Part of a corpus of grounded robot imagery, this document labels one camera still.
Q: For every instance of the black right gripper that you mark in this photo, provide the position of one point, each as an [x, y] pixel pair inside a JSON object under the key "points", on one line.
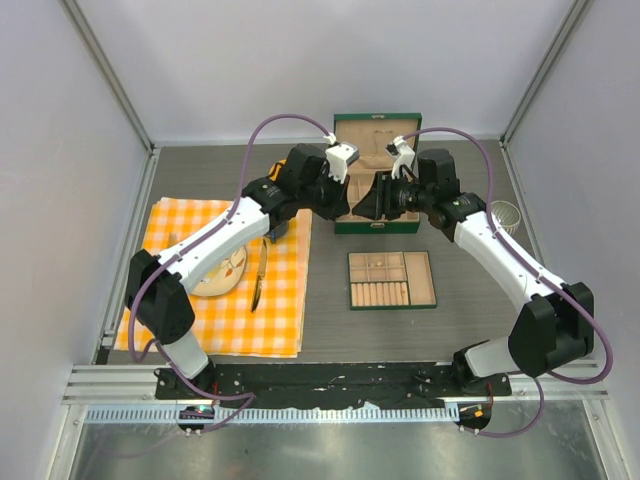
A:
{"points": [[378, 203]]}

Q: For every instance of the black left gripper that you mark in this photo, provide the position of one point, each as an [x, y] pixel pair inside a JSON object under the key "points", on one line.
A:
{"points": [[340, 205]]}

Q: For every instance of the green jewelry tray insert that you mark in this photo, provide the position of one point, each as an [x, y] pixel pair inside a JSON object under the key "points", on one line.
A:
{"points": [[391, 280]]}

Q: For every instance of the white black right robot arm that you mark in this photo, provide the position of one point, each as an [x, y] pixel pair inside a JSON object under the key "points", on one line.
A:
{"points": [[551, 328]]}

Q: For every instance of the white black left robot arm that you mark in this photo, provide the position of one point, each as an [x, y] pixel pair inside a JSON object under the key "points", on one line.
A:
{"points": [[159, 285]]}

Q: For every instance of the green jewelry box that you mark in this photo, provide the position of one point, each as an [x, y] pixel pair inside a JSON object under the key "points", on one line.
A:
{"points": [[371, 132]]}

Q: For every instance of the dark blue mug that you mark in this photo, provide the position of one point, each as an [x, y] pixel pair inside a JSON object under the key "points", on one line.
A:
{"points": [[278, 232]]}

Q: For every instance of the orange bowl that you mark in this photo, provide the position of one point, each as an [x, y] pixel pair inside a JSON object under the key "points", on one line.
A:
{"points": [[275, 169]]}

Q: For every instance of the orange white checkered cloth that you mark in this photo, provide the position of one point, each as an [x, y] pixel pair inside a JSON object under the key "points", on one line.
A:
{"points": [[225, 325]]}

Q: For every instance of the beige bird pattern plate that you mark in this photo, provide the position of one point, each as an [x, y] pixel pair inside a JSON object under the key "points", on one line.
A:
{"points": [[223, 278]]}

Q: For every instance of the grey striped mug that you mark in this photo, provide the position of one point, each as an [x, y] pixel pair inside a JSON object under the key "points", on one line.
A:
{"points": [[508, 216]]}

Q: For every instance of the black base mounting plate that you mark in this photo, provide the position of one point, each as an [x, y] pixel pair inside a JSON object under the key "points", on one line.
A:
{"points": [[338, 386]]}

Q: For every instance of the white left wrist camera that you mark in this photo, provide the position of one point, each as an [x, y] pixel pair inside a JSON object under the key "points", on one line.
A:
{"points": [[339, 155]]}

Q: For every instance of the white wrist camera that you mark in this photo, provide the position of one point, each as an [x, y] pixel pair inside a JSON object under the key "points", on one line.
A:
{"points": [[339, 155], [402, 154]]}

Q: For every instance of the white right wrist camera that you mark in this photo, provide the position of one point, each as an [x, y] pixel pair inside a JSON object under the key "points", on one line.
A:
{"points": [[402, 154]]}

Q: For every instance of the black handled knife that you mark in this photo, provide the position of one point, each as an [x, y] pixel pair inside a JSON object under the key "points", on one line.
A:
{"points": [[262, 265]]}

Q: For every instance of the white slotted cable duct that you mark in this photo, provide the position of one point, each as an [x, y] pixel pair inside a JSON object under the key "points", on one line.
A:
{"points": [[183, 414]]}

